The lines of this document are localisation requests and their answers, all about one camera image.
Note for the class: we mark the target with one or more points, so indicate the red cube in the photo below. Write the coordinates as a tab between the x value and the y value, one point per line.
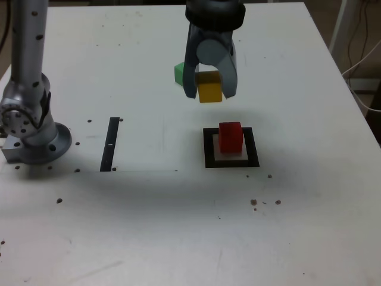
230	140

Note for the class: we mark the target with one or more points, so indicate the green cube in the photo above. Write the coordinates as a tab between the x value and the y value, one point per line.
178	74

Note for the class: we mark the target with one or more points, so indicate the black tape square outline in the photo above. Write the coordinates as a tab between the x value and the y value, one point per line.
208	149

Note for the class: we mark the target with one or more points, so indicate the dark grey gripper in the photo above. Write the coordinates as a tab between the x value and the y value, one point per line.
212	33

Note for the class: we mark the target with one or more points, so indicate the yellow cube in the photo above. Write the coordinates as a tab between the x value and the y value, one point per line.
209	92

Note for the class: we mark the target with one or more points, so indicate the black tape strip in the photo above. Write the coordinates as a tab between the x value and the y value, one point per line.
108	134

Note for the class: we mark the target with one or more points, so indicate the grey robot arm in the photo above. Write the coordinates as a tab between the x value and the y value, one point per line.
28	89

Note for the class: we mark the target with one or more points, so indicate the white post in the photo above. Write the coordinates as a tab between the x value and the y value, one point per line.
337	29

